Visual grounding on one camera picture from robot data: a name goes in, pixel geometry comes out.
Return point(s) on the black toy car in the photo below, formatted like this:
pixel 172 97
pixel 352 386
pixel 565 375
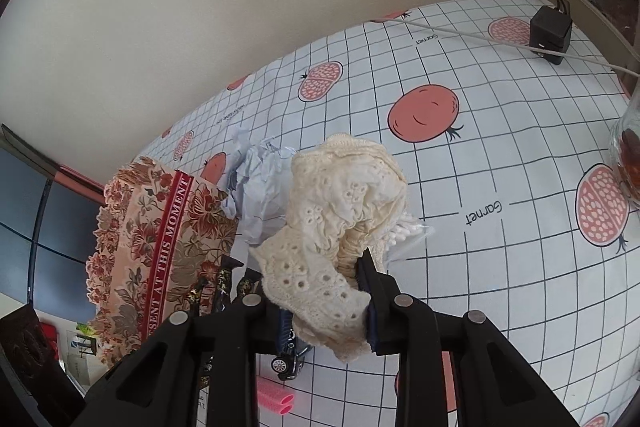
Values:
pixel 290 359

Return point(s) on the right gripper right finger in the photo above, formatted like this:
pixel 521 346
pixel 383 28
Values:
pixel 493 383

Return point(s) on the clear glass cup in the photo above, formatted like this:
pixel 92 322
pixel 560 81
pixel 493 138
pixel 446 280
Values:
pixel 625 150

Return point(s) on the white paper ball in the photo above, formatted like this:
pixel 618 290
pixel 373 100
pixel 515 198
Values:
pixel 257 180

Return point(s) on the cream lace scrunchie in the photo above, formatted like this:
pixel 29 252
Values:
pixel 348 196

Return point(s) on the black power adapter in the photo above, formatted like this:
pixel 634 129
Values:
pixel 550 30

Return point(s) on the floral paper gift box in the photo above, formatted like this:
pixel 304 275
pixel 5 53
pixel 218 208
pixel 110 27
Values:
pixel 161 238

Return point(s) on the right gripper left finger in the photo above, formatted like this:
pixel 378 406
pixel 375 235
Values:
pixel 159 384

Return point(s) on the dark blue cabinet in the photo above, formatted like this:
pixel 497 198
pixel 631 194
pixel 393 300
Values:
pixel 48 214

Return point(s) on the pink foam hair roller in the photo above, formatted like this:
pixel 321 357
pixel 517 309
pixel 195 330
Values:
pixel 269 390
pixel 279 407

